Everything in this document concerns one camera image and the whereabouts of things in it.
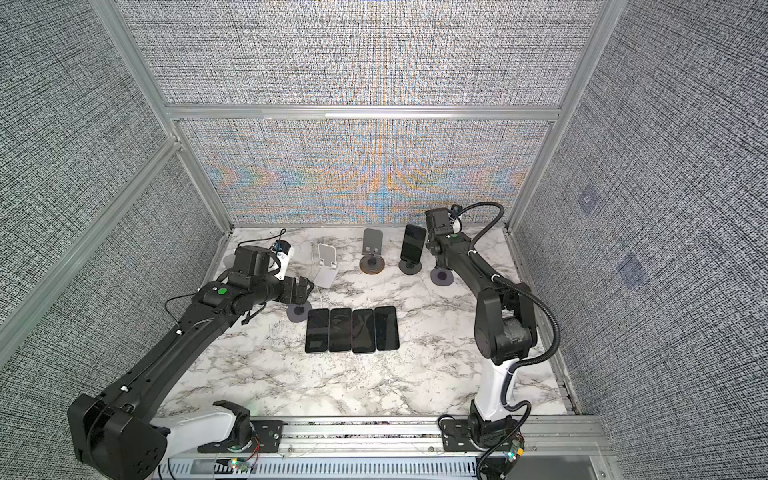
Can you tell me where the black smartphone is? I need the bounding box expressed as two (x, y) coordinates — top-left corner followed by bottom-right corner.
(374, 306), (400, 351)
(400, 224), (427, 264)

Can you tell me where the pink-edged smartphone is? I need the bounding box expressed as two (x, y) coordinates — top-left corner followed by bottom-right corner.
(305, 308), (330, 354)

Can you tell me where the teal-edged smartphone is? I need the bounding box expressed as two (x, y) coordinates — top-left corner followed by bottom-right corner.
(328, 308), (352, 352)

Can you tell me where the blue-edged smartphone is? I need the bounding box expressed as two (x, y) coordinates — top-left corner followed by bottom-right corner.
(352, 309), (376, 354)

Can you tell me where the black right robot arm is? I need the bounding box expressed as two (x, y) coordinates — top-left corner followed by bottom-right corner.
(425, 201), (538, 449)

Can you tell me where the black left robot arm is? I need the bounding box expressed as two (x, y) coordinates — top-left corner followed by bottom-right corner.
(67, 240), (314, 479)

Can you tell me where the lilac round-base phone stand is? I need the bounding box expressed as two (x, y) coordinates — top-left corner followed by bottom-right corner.
(430, 267), (454, 287)

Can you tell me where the dark grey round-base stand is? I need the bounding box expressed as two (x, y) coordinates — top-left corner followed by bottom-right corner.
(398, 260), (422, 276)

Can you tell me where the purple round-base phone stand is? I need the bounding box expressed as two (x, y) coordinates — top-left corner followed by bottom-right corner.
(286, 301), (312, 323)

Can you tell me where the white folding phone stand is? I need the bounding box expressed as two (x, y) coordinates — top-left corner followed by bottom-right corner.
(313, 243), (338, 289)

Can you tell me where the wooden round-base phone stand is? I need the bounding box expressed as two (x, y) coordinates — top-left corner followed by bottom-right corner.
(359, 228), (385, 275)

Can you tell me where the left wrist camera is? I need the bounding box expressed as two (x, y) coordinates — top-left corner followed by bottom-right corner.
(271, 239), (295, 280)

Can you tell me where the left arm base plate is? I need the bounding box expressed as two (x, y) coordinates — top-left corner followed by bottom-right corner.
(197, 420), (284, 455)

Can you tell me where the black corrugated cable conduit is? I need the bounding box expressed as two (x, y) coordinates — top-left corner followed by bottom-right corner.
(446, 201), (561, 415)

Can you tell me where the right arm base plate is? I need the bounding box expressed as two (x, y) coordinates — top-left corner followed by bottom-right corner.
(437, 415), (525, 453)

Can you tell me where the aluminium front rail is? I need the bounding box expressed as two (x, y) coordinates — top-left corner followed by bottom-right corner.
(107, 415), (622, 480)

